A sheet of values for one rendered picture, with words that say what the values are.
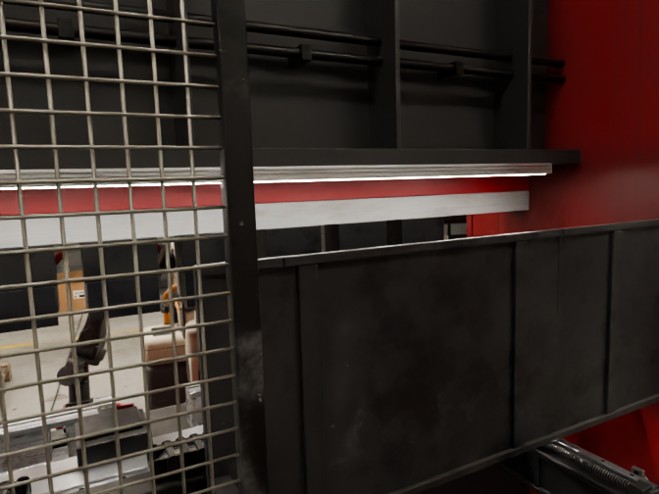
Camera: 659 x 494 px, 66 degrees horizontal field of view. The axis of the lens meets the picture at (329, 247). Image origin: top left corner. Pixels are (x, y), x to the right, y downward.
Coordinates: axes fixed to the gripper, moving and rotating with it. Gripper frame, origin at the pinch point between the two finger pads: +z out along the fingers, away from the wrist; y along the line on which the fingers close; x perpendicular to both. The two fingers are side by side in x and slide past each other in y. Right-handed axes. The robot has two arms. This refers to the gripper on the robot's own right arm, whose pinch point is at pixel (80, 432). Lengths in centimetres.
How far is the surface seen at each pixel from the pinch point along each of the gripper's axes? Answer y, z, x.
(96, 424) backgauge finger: 71, -10, 10
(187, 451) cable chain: 87, -6, 24
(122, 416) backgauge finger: 69, -11, 14
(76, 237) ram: 60, -46, 7
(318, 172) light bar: 78, -54, 54
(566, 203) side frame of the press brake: 59, -50, 139
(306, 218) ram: 55, -50, 59
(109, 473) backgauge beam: 77, -3, 12
